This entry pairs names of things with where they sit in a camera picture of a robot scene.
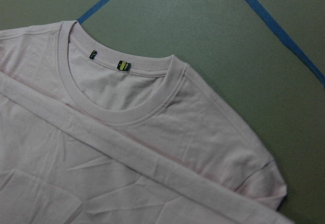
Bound pink Snoopy t-shirt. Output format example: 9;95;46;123
1;21;290;223

